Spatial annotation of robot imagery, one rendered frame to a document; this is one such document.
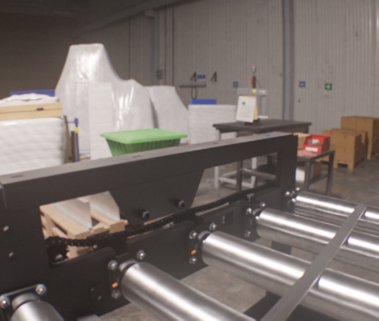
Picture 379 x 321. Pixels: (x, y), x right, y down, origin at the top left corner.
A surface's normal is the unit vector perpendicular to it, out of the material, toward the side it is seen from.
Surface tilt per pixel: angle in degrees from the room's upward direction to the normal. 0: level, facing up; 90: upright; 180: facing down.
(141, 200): 90
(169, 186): 90
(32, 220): 90
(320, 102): 90
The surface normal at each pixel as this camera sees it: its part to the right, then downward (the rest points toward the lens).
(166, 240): 0.70, 0.14
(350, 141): -0.68, 0.14
